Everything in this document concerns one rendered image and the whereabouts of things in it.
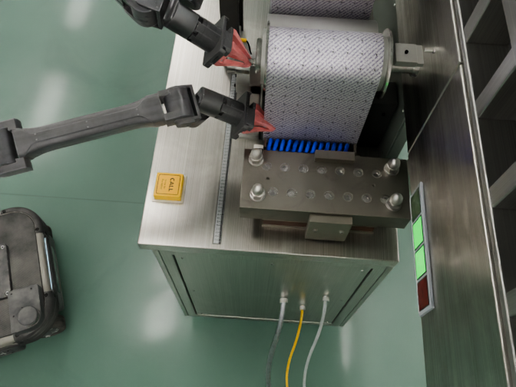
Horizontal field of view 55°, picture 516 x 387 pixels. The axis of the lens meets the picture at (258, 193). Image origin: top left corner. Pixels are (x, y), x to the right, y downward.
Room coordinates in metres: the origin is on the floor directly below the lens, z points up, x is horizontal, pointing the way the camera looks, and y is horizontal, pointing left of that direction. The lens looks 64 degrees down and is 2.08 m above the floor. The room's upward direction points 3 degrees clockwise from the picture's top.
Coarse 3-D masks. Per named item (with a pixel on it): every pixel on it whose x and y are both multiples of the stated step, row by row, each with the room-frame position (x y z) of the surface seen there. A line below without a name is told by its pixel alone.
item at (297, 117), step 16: (272, 96) 0.68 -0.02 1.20; (288, 96) 0.68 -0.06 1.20; (272, 112) 0.68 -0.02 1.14; (288, 112) 0.68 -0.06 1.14; (304, 112) 0.68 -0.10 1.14; (320, 112) 0.67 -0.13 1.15; (336, 112) 0.67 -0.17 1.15; (352, 112) 0.67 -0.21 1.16; (368, 112) 0.67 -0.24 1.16; (288, 128) 0.68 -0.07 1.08; (304, 128) 0.68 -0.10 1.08; (320, 128) 0.67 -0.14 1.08; (336, 128) 0.67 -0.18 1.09; (352, 128) 0.67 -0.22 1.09; (336, 144) 0.67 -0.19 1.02; (352, 144) 0.67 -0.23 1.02
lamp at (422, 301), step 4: (424, 280) 0.27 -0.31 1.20; (420, 284) 0.27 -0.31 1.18; (424, 284) 0.27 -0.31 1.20; (420, 288) 0.27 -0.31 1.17; (424, 288) 0.26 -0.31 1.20; (420, 292) 0.26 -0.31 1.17; (424, 292) 0.25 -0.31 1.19; (420, 296) 0.25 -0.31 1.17; (424, 296) 0.25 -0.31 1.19; (420, 300) 0.25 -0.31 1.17; (424, 300) 0.24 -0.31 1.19; (420, 304) 0.24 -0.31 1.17; (424, 304) 0.23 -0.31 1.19; (420, 308) 0.23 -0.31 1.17
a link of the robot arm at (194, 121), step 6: (186, 84) 0.69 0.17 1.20; (192, 90) 0.68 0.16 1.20; (192, 96) 0.67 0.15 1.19; (192, 102) 0.66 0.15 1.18; (198, 108) 0.65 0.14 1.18; (198, 114) 0.63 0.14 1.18; (180, 120) 0.61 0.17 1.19; (186, 120) 0.61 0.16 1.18; (192, 120) 0.62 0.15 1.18; (198, 120) 0.63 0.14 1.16; (204, 120) 0.67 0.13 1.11; (180, 126) 0.61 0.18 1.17; (186, 126) 0.61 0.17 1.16; (192, 126) 0.67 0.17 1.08
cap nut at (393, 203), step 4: (392, 196) 0.51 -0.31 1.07; (396, 196) 0.51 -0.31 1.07; (400, 196) 0.51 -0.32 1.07; (388, 200) 0.51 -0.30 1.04; (392, 200) 0.50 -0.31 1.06; (396, 200) 0.50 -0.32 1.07; (400, 200) 0.50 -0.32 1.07; (388, 204) 0.50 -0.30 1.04; (392, 204) 0.50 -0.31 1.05; (396, 204) 0.50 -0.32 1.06; (400, 204) 0.50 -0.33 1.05; (388, 208) 0.50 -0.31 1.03; (392, 208) 0.49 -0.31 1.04; (396, 208) 0.49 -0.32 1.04
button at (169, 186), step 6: (162, 174) 0.61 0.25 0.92; (168, 174) 0.61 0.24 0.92; (174, 174) 0.62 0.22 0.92; (180, 174) 0.62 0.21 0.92; (156, 180) 0.60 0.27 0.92; (162, 180) 0.60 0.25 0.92; (168, 180) 0.60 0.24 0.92; (174, 180) 0.60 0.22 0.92; (180, 180) 0.60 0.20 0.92; (156, 186) 0.58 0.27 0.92; (162, 186) 0.58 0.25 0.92; (168, 186) 0.58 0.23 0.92; (174, 186) 0.58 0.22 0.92; (180, 186) 0.58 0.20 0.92; (156, 192) 0.56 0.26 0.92; (162, 192) 0.56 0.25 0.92; (168, 192) 0.56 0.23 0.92; (174, 192) 0.56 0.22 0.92; (180, 192) 0.57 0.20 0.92; (156, 198) 0.55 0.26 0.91; (162, 198) 0.55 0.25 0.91; (168, 198) 0.55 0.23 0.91; (174, 198) 0.55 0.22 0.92; (180, 198) 0.55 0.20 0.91
